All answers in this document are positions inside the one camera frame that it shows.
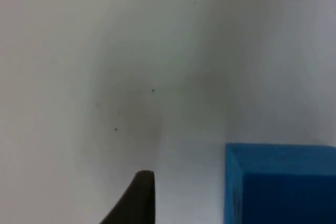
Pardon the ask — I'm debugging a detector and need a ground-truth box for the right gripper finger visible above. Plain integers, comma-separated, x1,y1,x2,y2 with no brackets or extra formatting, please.
99,170,157,224

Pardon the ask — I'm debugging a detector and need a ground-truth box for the large blue cube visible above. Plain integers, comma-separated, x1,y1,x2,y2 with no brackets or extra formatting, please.
224,142,336,224

